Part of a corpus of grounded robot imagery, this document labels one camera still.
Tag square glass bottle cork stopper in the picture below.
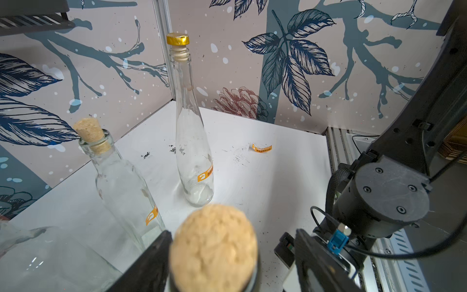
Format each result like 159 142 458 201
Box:
72 117 167 253

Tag square glass bottle with cork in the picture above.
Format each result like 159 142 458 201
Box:
1 221 122 292

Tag tall glass bottle gold cap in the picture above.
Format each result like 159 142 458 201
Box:
166 32 215 208

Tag round glass bottle cork stopper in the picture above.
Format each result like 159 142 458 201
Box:
169 204 259 292

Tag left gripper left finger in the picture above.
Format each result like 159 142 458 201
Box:
107 231 173 292

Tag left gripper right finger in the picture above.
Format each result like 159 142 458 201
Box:
294 229 361 292

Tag black hanging wire shelf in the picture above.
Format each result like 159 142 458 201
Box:
1 0 75 37

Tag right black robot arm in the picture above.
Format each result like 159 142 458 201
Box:
322 1 467 251

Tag orange peeled label strip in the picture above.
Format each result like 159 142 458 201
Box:
251 144 272 153

